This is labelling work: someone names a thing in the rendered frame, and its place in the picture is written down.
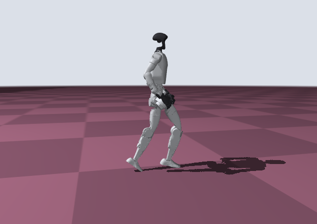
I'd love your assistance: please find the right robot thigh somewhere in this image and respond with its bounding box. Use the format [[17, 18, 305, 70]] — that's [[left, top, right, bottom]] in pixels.
[[155, 98, 181, 134]]

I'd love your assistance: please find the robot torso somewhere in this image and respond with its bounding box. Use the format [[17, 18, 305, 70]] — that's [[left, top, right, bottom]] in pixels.
[[150, 50, 168, 106]]

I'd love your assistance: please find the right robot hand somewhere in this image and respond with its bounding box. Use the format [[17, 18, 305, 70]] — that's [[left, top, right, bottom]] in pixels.
[[156, 93, 172, 109]]

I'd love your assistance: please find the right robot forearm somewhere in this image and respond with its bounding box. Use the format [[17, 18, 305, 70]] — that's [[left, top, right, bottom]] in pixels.
[[145, 72, 162, 96]]

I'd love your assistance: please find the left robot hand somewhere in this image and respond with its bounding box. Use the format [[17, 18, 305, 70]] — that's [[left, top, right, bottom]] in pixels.
[[165, 89, 175, 104]]

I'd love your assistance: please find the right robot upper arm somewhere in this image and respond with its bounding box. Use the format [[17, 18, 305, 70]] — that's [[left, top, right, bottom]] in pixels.
[[143, 53, 162, 79]]

